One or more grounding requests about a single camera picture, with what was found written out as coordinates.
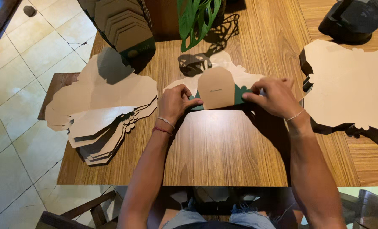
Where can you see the kraft and green carton blank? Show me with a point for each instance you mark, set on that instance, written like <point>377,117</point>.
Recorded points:
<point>216,87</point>

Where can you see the stack of nested folded cartons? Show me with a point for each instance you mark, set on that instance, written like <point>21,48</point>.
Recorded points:
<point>125,25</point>

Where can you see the green leafy plant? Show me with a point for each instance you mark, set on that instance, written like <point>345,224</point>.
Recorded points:
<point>189,19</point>

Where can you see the black stand base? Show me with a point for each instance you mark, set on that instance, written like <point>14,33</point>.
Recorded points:
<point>351,22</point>

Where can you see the brown wooden stool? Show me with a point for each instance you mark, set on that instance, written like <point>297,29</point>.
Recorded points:
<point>57,86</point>

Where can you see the dark plant pot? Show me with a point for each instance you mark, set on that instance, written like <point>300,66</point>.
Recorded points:
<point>219,12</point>

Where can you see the person's frayed denim shorts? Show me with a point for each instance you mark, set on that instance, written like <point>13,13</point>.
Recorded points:
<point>249,219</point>

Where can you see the person's left hand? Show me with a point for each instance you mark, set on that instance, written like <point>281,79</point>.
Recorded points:
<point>171,105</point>

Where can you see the person's right hand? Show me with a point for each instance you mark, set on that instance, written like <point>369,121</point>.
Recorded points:
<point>279,98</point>

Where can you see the pile of flat kraft cartons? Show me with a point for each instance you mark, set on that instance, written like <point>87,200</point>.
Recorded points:
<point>112,95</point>
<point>351,86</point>

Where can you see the small grey round object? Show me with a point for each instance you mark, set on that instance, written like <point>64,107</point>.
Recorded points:
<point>29,11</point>

